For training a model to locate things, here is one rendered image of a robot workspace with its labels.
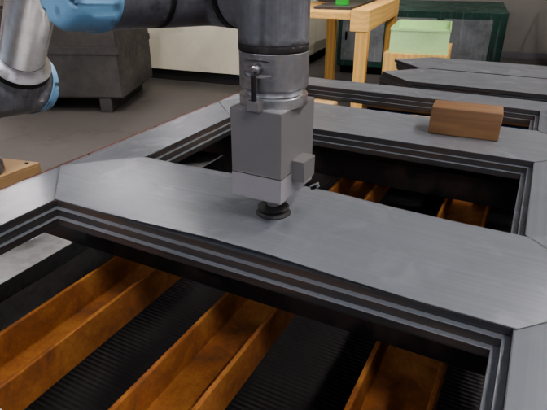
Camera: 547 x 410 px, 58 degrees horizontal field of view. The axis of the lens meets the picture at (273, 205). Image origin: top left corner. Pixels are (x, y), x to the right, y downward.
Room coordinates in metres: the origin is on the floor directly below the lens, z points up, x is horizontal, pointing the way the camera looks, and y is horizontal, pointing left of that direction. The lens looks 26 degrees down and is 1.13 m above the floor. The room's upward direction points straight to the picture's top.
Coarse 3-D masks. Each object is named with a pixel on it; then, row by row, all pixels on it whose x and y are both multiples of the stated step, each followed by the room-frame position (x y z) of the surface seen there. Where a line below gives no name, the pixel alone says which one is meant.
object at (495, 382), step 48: (336, 96) 1.23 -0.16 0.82; (384, 96) 1.18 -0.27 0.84; (192, 144) 0.85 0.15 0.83; (336, 144) 0.87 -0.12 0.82; (384, 144) 0.84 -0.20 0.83; (528, 192) 0.64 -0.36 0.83; (0, 240) 0.51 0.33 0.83; (144, 240) 0.51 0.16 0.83; (192, 240) 0.49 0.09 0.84; (288, 288) 0.42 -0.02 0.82; (336, 288) 0.41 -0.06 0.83; (432, 336) 0.35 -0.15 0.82; (480, 336) 0.34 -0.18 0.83
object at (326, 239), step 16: (320, 208) 0.55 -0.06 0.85; (336, 208) 0.55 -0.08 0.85; (352, 208) 0.56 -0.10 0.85; (368, 208) 0.56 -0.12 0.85; (384, 208) 0.56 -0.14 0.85; (304, 224) 0.51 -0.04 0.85; (320, 224) 0.51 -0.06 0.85; (336, 224) 0.51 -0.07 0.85; (352, 224) 0.52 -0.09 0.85; (368, 224) 0.52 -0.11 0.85; (288, 240) 0.47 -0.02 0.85; (304, 240) 0.48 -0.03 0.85; (320, 240) 0.48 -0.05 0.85; (336, 240) 0.48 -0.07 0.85; (352, 240) 0.48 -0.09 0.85; (288, 256) 0.44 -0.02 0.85; (304, 256) 0.44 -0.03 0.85; (320, 256) 0.44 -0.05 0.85; (336, 256) 0.44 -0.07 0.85; (352, 256) 0.45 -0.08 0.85; (336, 272) 0.42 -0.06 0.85
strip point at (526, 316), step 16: (528, 240) 0.48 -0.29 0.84; (528, 256) 0.45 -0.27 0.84; (544, 256) 0.45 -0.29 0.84; (528, 272) 0.42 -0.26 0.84; (544, 272) 0.42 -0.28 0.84; (528, 288) 0.39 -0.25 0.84; (544, 288) 0.39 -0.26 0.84; (528, 304) 0.37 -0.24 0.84; (544, 304) 0.37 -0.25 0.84; (528, 320) 0.34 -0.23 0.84; (544, 320) 0.34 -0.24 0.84
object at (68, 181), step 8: (104, 160) 0.73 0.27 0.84; (112, 160) 0.73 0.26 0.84; (120, 160) 0.73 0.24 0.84; (128, 160) 0.73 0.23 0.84; (136, 160) 0.73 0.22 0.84; (80, 168) 0.70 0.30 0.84; (88, 168) 0.70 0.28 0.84; (96, 168) 0.70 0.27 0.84; (104, 168) 0.70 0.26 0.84; (112, 168) 0.70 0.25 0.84; (64, 176) 0.67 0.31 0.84; (72, 176) 0.67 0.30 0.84; (80, 176) 0.67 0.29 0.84; (88, 176) 0.67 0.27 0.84; (96, 176) 0.67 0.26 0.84; (64, 184) 0.64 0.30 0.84; (72, 184) 0.64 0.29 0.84; (80, 184) 0.64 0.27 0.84; (56, 192) 0.61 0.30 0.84; (64, 192) 0.61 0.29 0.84
